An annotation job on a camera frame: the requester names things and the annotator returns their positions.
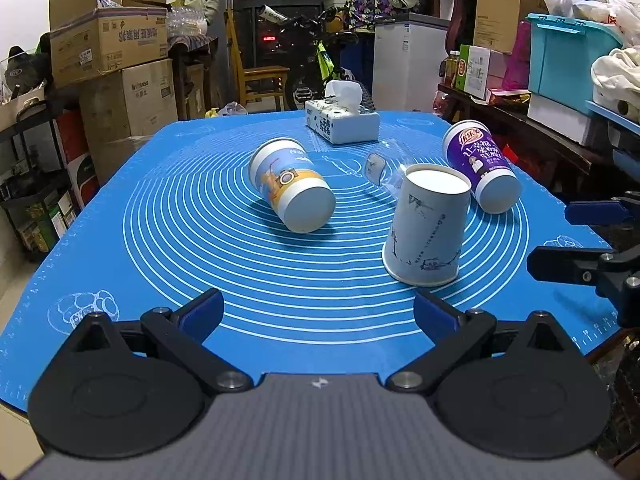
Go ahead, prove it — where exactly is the cream cloth pile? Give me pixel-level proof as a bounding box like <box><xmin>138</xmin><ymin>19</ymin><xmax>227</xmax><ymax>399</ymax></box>
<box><xmin>591</xmin><ymin>47</ymin><xmax>640</xmax><ymax>122</ymax></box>

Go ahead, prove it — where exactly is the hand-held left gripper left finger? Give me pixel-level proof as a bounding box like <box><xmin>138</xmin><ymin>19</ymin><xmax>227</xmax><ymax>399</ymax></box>
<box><xmin>65</xmin><ymin>289</ymin><xmax>252</xmax><ymax>393</ymax></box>

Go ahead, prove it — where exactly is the pack of clear plastic bottles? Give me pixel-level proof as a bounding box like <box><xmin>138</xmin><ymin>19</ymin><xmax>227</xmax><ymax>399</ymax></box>
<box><xmin>167</xmin><ymin>2</ymin><xmax>209</xmax><ymax>39</ymax></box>

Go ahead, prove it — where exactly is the white chest freezer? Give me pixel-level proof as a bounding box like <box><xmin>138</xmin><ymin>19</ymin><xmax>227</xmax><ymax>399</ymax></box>
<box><xmin>372</xmin><ymin>12</ymin><xmax>451</xmax><ymax>113</ymax></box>

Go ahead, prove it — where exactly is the white flat box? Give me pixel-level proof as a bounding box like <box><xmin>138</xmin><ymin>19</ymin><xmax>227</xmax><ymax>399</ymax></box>
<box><xmin>527</xmin><ymin>92</ymin><xmax>609</xmax><ymax>146</ymax></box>

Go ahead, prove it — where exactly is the purple floral bag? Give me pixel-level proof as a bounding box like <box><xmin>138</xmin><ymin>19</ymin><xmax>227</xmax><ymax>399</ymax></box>
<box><xmin>346</xmin><ymin>0</ymin><xmax>394</xmax><ymax>31</ymax></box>

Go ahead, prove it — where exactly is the red and white box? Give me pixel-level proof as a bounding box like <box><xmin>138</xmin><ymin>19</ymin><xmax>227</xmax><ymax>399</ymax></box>
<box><xmin>55</xmin><ymin>110</ymin><xmax>101</xmax><ymax>207</ymax></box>

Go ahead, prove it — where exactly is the black bicycle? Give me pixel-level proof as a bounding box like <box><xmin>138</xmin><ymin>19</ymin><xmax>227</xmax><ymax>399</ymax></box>
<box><xmin>256</xmin><ymin>5</ymin><xmax>373</xmax><ymax>111</ymax></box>

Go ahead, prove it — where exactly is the drink bottle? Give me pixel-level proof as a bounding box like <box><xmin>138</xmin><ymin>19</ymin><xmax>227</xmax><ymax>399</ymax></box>
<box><xmin>443</xmin><ymin>51</ymin><xmax>461</xmax><ymax>89</ymax></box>

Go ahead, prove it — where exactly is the clear plastic cup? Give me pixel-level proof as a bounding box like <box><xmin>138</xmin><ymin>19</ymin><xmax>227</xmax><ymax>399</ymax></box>
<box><xmin>365</xmin><ymin>140</ymin><xmax>412</xmax><ymax>189</ymax></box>

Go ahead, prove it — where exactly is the blue silicone baking mat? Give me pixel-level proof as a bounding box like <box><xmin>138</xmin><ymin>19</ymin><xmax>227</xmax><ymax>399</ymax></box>
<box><xmin>0</xmin><ymin>110</ymin><xmax>621</xmax><ymax>411</ymax></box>

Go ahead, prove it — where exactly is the black bag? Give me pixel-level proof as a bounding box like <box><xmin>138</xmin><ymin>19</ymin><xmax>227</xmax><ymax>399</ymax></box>
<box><xmin>5</xmin><ymin>46</ymin><xmax>53</xmax><ymax>98</ymax></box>

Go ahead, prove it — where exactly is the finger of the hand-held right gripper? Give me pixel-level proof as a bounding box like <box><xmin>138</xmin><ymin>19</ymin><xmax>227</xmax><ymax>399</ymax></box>
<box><xmin>527</xmin><ymin>244</ymin><xmax>640</xmax><ymax>329</ymax></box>
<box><xmin>565</xmin><ymin>193</ymin><xmax>640</xmax><ymax>226</ymax></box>

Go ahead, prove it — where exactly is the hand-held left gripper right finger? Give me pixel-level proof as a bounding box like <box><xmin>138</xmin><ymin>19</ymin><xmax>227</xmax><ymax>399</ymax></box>
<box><xmin>387</xmin><ymin>292</ymin><xmax>576</xmax><ymax>393</ymax></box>

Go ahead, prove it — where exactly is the white tissue box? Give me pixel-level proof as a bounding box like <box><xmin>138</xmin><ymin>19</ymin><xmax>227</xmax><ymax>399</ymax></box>
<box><xmin>305</xmin><ymin>80</ymin><xmax>381</xmax><ymax>145</ymax></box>

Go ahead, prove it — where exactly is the pink bag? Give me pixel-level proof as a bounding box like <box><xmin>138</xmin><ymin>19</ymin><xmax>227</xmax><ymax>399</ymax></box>
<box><xmin>502</xmin><ymin>20</ymin><xmax>532</xmax><ymax>92</ymax></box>

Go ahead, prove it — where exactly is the green and white carton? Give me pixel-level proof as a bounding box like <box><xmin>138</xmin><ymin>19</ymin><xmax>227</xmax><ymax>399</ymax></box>
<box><xmin>457</xmin><ymin>45</ymin><xmax>508</xmax><ymax>100</ymax></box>

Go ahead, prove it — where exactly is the purple and white paper cup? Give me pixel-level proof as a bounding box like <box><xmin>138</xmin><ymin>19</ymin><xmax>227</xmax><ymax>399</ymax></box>
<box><xmin>442</xmin><ymin>120</ymin><xmax>521</xmax><ymax>214</ymax></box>

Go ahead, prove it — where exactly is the teal plastic storage bin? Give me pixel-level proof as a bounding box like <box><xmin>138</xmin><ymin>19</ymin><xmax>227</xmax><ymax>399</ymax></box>
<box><xmin>525</xmin><ymin>12</ymin><xmax>626</xmax><ymax>116</ymax></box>

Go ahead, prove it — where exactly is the white and yellow paper cup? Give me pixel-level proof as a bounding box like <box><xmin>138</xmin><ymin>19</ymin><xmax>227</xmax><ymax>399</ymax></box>
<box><xmin>248</xmin><ymin>138</ymin><xmax>336</xmax><ymax>234</ymax></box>

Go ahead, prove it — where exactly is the tall cardboard box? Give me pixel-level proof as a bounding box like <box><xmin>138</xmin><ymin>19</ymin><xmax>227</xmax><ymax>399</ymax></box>
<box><xmin>472</xmin><ymin>0</ymin><xmax>549</xmax><ymax>56</ymax></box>

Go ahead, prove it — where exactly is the large plain cardboard box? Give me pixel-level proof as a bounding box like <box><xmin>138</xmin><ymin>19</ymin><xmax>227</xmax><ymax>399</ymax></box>
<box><xmin>80</xmin><ymin>58</ymin><xmax>179</xmax><ymax>186</ymax></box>

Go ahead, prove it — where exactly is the black metal rack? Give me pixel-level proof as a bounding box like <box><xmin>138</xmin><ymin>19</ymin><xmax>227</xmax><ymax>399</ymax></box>
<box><xmin>0</xmin><ymin>92</ymin><xmax>76</xmax><ymax>261</ymax></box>

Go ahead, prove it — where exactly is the dark wooden side table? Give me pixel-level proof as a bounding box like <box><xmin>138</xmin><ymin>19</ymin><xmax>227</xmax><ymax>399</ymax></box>
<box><xmin>437</xmin><ymin>82</ymin><xmax>615</xmax><ymax>183</ymax></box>

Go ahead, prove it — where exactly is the open taped cardboard box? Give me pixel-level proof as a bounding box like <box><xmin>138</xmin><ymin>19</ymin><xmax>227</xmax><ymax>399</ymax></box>
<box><xmin>48</xmin><ymin>0</ymin><xmax>169</xmax><ymax>88</ymax></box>

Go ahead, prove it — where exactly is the wooden chair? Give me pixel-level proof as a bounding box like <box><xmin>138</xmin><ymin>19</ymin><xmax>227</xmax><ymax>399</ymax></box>
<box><xmin>225</xmin><ymin>8</ymin><xmax>291</xmax><ymax>111</ymax></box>

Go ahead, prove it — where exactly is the white paper cup blue sketch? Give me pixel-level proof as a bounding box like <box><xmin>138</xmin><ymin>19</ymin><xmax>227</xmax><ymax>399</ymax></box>
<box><xmin>382</xmin><ymin>162</ymin><xmax>472</xmax><ymax>287</ymax></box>

